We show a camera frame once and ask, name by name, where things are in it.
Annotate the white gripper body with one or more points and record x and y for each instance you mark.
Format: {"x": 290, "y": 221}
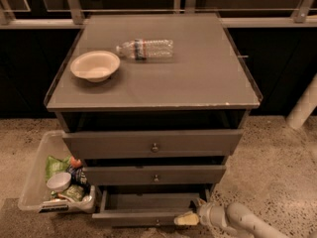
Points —
{"x": 205, "y": 211}

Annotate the grey bottom drawer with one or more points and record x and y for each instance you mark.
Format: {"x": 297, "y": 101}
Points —
{"x": 148, "y": 205}

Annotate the grey drawer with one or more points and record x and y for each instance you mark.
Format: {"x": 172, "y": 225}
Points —
{"x": 148, "y": 205}
{"x": 152, "y": 144}
{"x": 154, "y": 175}

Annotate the grey top drawer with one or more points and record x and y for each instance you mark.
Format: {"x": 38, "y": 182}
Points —
{"x": 152, "y": 144}

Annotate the grey middle drawer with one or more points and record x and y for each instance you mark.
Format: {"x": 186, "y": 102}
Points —
{"x": 154, "y": 175}

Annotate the grey drawer cabinet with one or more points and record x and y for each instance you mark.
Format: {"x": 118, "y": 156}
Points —
{"x": 203, "y": 86}

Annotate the green snack packet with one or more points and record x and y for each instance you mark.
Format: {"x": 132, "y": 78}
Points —
{"x": 74, "y": 193}

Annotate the dark blue snack bag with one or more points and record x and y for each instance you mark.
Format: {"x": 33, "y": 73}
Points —
{"x": 78, "y": 177}

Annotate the orange capped item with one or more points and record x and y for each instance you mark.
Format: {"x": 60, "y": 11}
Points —
{"x": 75, "y": 163}

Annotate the small white cup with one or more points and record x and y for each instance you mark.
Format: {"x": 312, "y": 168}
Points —
{"x": 59, "y": 182}

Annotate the clear plastic storage bin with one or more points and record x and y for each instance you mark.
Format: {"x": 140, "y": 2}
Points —
{"x": 35, "y": 194}

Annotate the green chip bag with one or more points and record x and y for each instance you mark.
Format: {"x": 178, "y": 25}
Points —
{"x": 55, "y": 166}

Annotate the clear plastic water bottle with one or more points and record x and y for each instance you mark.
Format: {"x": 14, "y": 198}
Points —
{"x": 141, "y": 49}

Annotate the beige paper bowl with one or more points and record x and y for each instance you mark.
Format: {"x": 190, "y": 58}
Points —
{"x": 95, "y": 66}

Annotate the metal railing frame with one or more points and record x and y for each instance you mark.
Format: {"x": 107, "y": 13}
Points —
{"x": 31, "y": 14}

